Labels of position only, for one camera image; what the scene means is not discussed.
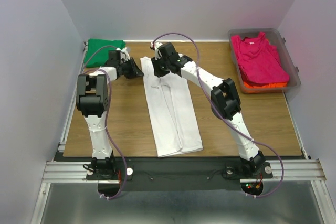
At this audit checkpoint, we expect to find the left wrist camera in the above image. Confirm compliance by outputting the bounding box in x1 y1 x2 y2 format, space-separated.
120 47 131 62

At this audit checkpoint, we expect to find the orange t shirt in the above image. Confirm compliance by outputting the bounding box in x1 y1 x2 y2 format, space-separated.
243 81 288 89

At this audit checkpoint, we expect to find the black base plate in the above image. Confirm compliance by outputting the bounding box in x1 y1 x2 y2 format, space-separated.
52 156 274 193

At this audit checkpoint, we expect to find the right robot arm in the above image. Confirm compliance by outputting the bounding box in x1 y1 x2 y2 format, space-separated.
150 42 266 177

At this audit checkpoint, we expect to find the clear plastic bin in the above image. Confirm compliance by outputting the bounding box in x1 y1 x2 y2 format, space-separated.
228 28 301 94

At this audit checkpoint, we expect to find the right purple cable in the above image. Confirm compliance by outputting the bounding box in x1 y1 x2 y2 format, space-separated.
150 33 284 198

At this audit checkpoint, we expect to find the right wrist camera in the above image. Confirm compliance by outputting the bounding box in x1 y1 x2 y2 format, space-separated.
150 42 163 60

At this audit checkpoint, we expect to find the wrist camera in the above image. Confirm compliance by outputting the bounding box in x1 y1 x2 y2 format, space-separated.
150 42 163 60
120 47 131 62

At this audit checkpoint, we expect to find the white t shirt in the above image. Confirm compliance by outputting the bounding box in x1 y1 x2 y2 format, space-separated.
140 57 203 157

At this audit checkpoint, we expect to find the pink t shirt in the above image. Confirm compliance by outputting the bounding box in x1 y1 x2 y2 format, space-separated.
232 32 289 84

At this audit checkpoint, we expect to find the aluminium rail frame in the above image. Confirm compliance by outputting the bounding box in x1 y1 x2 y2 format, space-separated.
30 41 336 224

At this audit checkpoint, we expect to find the folded green t shirt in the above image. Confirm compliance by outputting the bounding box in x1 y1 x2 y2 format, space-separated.
83 38 126 68

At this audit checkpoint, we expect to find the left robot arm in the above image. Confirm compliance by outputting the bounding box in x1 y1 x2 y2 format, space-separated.
76 47 144 179

